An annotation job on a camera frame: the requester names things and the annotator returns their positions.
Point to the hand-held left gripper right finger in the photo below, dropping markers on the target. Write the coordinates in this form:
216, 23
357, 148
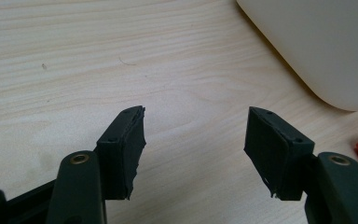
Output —
276, 152

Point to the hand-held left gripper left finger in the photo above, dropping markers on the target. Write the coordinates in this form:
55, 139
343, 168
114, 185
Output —
121, 149

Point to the white plastic bin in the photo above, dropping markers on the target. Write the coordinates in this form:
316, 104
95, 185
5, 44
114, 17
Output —
323, 46

